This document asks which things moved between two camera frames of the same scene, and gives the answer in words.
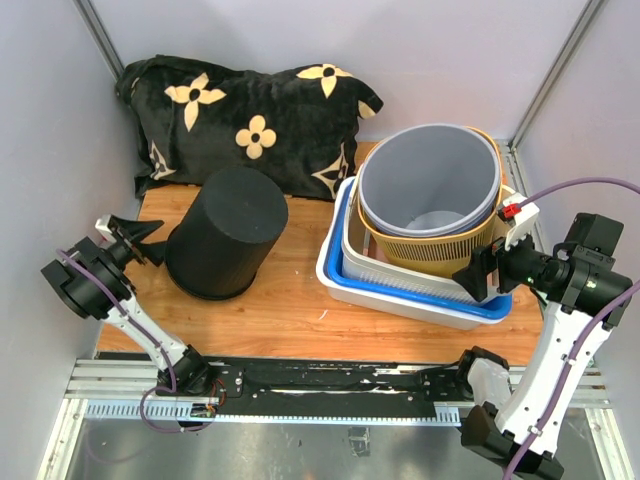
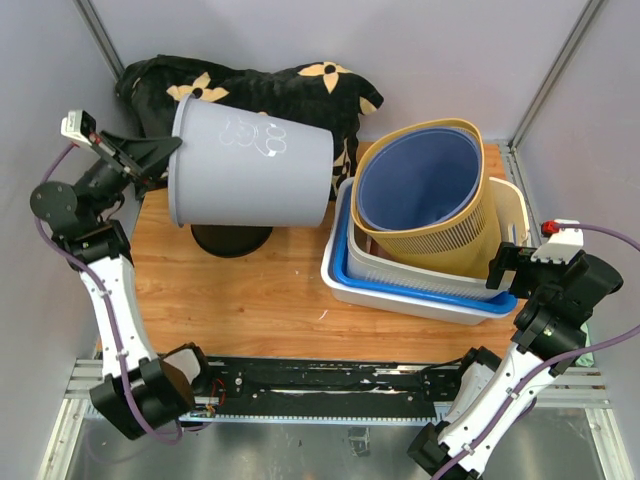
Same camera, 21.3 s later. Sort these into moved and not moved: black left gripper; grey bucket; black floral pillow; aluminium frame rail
Moved: black left gripper; grey bucket
Not moved: black floral pillow; aluminium frame rail
